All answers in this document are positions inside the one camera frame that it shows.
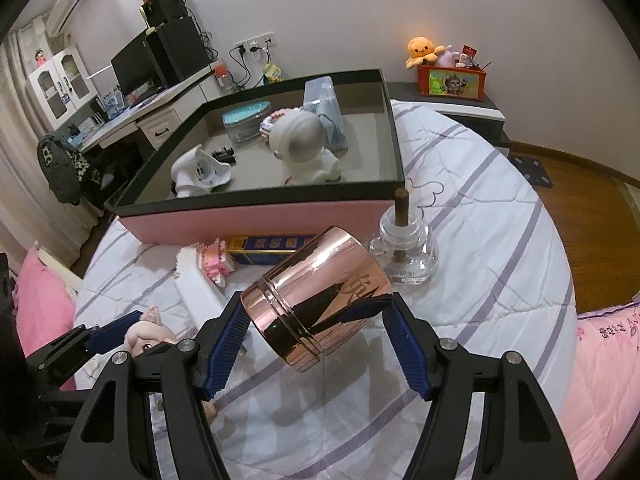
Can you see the pink plush toy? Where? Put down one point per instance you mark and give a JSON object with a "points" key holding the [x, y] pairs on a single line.
{"points": [[447, 57]]}

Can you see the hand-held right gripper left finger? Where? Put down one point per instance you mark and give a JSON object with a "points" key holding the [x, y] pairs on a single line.
{"points": [[227, 345]]}

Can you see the white desk with drawers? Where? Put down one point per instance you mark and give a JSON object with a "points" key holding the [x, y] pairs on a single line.
{"points": [[160, 122]]}

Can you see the glass bottle with wooden stick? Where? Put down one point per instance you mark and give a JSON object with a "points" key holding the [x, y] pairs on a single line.
{"points": [[405, 255]]}

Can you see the black bathroom scale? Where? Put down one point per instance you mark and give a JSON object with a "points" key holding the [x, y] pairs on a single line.
{"points": [[532, 172]]}

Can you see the blue and white box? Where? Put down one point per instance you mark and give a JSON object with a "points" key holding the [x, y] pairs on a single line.
{"points": [[111, 102]]}

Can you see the black computer tower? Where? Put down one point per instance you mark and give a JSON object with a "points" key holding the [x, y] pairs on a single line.
{"points": [[180, 50]]}

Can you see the rose gold tin can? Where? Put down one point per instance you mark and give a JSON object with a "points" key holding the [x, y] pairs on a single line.
{"points": [[310, 300]]}

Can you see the black and white low cabinet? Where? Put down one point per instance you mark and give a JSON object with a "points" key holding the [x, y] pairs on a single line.
{"points": [[460, 112]]}

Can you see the white wall power outlet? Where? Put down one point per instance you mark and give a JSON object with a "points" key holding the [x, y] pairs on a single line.
{"points": [[255, 42]]}

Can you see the white air conditioner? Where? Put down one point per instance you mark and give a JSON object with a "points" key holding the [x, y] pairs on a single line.
{"points": [[70, 2]]}

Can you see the beige curtain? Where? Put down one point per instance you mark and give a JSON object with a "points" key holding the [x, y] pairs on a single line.
{"points": [[20, 170]]}

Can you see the pink quilt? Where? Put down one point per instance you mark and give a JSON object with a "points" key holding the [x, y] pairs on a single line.
{"points": [[605, 370]]}

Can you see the clear bottle orange cap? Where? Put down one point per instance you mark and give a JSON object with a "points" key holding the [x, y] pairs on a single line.
{"points": [[224, 77]]}

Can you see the white plastic gadget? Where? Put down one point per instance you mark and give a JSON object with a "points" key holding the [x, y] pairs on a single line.
{"points": [[197, 170]]}

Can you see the pink doll figure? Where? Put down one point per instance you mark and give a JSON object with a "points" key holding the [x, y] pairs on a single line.
{"points": [[142, 335]]}

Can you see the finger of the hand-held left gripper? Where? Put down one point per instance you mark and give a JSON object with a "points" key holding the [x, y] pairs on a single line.
{"points": [[112, 332]]}

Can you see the white astronaut figure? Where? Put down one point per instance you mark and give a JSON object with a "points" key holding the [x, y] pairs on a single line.
{"points": [[300, 140]]}

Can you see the black computer monitor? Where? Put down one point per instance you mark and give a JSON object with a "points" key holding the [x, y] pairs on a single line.
{"points": [[137, 65]]}

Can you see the blue and gold box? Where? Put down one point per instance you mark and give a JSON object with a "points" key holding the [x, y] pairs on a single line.
{"points": [[270, 247]]}

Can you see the small black item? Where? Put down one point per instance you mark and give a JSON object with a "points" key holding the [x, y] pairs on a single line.
{"points": [[223, 155]]}

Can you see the dark grey jacket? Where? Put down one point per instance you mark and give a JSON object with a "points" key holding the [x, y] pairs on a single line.
{"points": [[62, 170]]}

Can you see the black speaker box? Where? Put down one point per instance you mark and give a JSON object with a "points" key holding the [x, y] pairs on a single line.
{"points": [[165, 7]]}

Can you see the red printed storage box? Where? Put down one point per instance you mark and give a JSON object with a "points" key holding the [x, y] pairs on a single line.
{"points": [[452, 85]]}

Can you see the clear container teal lid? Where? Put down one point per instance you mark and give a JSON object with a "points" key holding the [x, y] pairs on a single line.
{"points": [[245, 120]]}

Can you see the orange octopus plush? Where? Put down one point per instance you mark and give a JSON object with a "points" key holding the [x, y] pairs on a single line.
{"points": [[422, 50]]}

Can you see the yellow snack bag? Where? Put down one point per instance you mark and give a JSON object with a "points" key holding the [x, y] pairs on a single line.
{"points": [[272, 72]]}

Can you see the small pink doll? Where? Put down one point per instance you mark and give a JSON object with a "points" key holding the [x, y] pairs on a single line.
{"points": [[40, 57]]}

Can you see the black office chair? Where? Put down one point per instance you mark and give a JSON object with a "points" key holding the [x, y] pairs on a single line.
{"points": [[115, 170]]}

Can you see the pink white block model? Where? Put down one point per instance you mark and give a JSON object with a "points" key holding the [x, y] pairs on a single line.
{"points": [[217, 260]]}

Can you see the pink storage box black rim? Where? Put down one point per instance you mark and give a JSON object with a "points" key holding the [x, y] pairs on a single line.
{"points": [[250, 220]]}

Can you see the white glass-door cabinet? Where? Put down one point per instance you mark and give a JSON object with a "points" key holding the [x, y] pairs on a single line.
{"points": [[60, 87]]}

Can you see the white rectangular box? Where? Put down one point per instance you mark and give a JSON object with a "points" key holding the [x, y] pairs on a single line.
{"points": [[197, 290]]}

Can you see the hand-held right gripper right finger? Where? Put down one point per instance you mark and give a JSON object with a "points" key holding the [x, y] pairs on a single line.
{"points": [[407, 350]]}

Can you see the clear plastic box blue contents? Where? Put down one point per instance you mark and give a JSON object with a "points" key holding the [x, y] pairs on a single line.
{"points": [[322, 100]]}

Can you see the white striped bedsheet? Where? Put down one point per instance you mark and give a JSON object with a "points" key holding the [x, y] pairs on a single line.
{"points": [[500, 260]]}

